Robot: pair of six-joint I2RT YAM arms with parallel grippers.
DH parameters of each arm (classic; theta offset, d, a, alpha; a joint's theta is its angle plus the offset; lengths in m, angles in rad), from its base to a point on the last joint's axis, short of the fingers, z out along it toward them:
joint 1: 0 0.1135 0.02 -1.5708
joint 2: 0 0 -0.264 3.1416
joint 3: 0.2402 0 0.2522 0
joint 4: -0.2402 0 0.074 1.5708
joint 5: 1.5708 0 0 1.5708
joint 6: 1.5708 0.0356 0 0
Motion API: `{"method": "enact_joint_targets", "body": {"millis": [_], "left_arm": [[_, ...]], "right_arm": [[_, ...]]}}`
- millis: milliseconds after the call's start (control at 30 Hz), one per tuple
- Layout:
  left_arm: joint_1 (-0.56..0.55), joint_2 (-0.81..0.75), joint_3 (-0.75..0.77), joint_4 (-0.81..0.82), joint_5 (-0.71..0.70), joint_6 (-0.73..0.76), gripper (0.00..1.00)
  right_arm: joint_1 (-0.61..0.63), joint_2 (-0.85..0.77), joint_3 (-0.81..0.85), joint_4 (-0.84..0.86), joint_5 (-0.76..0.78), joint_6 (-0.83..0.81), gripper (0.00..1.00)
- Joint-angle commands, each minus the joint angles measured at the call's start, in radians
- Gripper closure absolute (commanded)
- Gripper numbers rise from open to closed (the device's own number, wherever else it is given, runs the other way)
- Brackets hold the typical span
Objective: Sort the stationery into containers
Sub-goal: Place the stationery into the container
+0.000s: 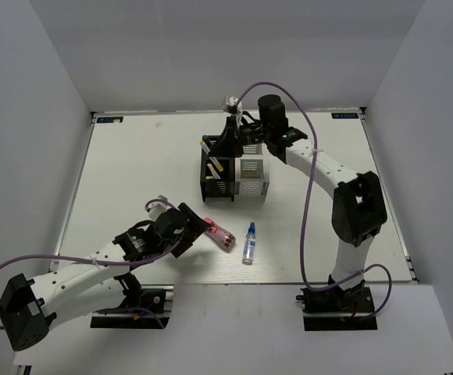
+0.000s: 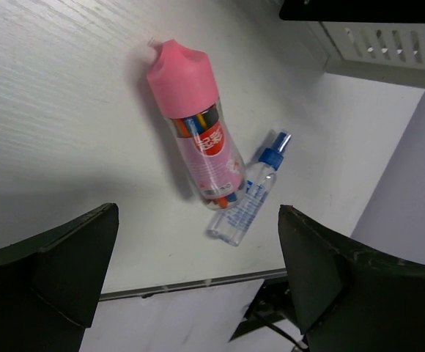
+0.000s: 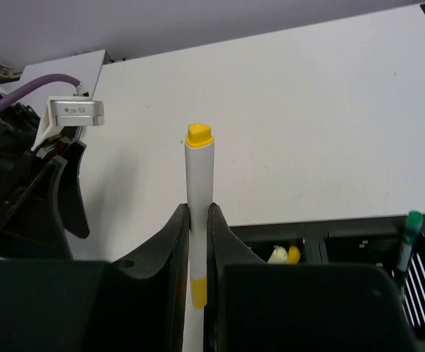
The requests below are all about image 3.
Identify white marker yellow cap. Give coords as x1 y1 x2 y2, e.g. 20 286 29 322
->
287 246 301 265

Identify green gel pen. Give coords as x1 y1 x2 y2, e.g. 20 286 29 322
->
393 210 424 293

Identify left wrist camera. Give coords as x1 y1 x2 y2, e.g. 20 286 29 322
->
31 96 105 151

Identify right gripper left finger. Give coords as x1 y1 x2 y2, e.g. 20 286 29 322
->
114 204 190 351

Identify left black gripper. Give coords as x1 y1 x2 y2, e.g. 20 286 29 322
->
0 103 90 260

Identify black slotted pen holder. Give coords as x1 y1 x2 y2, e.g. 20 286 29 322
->
232 214 425 340

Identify pale yellow cap marker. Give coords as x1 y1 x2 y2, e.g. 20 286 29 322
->
267 246 288 264

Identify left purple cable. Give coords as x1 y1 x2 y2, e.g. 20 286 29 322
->
0 73 89 125

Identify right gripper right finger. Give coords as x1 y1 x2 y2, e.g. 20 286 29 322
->
203 203 264 351

